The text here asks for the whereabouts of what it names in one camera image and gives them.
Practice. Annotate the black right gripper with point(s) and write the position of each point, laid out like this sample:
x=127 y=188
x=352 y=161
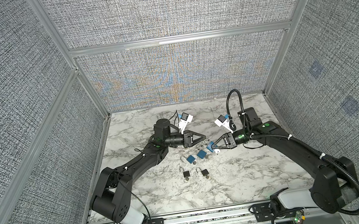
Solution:
x=226 y=141

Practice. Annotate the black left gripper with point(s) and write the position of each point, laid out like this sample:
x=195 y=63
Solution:
x=187 y=139

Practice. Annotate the blue padlock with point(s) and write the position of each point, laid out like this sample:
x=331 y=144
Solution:
x=201 y=153
x=212 y=147
x=190 y=159

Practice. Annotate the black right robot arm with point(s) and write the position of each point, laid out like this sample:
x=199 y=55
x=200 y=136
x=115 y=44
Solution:
x=335 y=187

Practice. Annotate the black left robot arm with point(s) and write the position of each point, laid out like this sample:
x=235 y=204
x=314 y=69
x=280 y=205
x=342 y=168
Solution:
x=112 y=194

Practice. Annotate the black padlock right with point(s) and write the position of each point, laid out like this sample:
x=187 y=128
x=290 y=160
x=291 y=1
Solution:
x=204 y=172

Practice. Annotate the black padlock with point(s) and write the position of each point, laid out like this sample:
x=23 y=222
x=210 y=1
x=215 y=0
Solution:
x=204 y=172
x=186 y=173

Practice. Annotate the black padlock left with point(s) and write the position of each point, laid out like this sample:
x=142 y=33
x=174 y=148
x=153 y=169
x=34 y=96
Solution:
x=186 y=173

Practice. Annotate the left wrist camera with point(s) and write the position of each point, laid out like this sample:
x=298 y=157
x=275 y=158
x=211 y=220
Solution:
x=184 y=119

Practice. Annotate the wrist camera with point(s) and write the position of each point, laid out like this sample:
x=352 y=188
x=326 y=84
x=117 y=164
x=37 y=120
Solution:
x=225 y=122
x=184 y=119

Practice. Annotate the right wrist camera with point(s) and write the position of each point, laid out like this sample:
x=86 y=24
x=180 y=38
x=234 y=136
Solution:
x=225 y=122

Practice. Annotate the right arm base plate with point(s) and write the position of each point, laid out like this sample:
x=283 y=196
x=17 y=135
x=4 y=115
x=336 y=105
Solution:
x=266 y=211

